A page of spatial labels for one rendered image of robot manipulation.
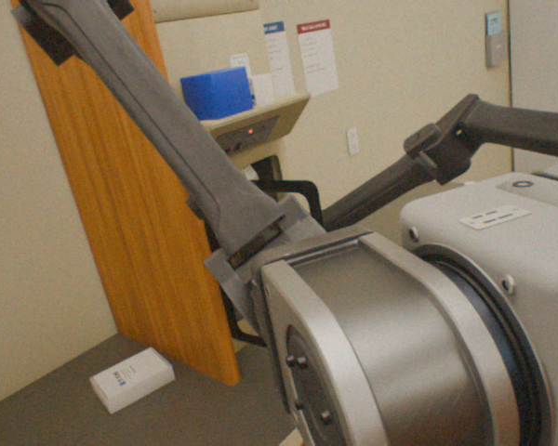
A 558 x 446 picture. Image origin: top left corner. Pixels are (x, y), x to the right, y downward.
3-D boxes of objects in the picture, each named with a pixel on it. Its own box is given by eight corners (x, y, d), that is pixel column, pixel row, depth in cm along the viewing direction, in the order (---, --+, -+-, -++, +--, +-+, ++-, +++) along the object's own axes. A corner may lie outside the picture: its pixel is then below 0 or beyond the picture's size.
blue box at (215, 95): (189, 121, 108) (179, 78, 105) (223, 111, 115) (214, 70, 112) (219, 119, 102) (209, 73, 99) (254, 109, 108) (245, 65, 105)
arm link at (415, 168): (436, 135, 88) (473, 171, 92) (433, 116, 92) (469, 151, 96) (272, 243, 114) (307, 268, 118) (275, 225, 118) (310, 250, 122)
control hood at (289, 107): (184, 171, 110) (173, 125, 106) (283, 134, 131) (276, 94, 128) (219, 173, 102) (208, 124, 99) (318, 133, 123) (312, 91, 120)
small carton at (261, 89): (245, 105, 117) (240, 78, 115) (264, 100, 119) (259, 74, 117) (257, 105, 113) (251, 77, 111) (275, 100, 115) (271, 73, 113)
